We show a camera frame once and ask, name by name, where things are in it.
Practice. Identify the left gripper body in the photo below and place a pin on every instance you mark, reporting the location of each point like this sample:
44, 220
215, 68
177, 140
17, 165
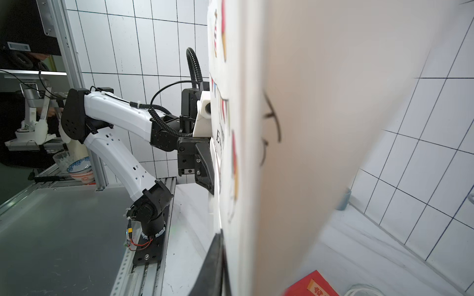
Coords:
194, 158

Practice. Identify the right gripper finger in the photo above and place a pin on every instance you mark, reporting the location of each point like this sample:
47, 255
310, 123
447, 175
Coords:
211, 280

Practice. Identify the red printed paper bag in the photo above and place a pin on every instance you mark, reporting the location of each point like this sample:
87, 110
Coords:
313, 284

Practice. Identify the white Happy Every Day bag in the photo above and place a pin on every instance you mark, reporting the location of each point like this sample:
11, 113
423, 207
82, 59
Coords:
300, 92

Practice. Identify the green Fresh paper bag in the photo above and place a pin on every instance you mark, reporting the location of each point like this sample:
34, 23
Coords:
367, 290

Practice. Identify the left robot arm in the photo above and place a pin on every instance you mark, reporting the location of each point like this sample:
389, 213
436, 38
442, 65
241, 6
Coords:
91, 117

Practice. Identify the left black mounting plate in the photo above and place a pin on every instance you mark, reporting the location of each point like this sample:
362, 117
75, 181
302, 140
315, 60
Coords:
150, 239

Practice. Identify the blue patterned bowl on bench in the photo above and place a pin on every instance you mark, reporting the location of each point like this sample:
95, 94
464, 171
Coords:
81, 170

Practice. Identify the clear plastic cup on bench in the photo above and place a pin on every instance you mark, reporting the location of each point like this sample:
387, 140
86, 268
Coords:
63, 160

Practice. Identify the grey-green ceramic cup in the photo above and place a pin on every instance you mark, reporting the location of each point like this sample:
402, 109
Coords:
343, 203

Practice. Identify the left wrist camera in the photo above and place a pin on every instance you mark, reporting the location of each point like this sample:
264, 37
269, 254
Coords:
203, 123

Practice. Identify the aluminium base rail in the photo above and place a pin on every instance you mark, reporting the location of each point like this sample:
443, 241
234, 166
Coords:
149, 221

